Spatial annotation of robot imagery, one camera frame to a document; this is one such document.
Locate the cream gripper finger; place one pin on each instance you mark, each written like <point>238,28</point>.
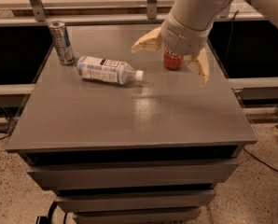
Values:
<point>150,41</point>
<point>198,64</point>

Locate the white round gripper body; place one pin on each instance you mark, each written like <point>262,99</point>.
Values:
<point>183,37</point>

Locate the clear blue-labelled plastic bottle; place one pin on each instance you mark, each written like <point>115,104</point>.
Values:
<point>106,70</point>

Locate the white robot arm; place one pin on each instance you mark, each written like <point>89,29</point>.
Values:
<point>201,14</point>

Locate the red Coca-Cola can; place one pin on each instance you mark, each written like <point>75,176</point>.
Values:
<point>172,60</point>

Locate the silver blue energy drink can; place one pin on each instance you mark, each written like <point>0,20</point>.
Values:
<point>61,42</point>

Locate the grey drawer cabinet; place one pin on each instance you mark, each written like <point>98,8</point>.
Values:
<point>148,151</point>

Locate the metal railing frame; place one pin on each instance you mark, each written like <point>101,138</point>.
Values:
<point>126,12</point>

